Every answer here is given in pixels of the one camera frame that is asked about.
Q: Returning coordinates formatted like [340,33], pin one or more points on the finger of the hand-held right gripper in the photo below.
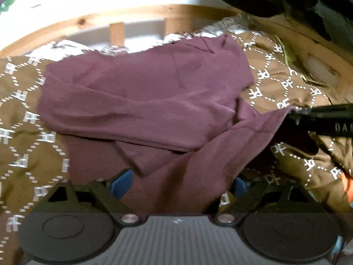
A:
[331,107]
[303,117]

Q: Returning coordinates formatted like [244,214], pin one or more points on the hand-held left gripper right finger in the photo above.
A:
[240,187]

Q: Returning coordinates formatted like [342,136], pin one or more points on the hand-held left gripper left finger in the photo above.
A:
[121,182]

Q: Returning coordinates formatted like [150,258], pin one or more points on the maroon long-sleeve shirt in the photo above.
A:
[151,96]

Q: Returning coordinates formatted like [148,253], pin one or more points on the brown patterned blanket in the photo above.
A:
[289,69]

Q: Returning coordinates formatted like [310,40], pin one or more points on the yellow green cloth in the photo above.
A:
[287,53]

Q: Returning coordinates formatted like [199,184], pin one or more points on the wooden bed frame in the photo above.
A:
[82,22]

